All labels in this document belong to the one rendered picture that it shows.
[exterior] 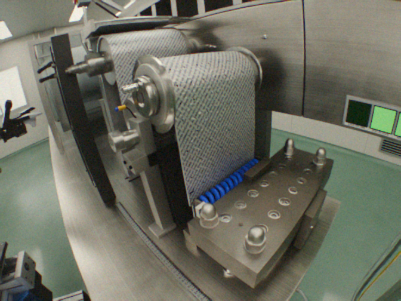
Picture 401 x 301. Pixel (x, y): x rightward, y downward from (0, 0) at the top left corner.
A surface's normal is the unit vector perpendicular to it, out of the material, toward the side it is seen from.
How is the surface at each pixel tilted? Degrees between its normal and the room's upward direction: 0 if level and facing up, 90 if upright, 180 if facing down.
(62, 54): 90
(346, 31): 90
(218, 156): 90
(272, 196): 0
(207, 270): 0
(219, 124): 90
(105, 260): 0
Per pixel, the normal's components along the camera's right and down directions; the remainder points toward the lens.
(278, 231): -0.11, -0.88
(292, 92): -0.73, 0.38
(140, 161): 0.68, 0.28
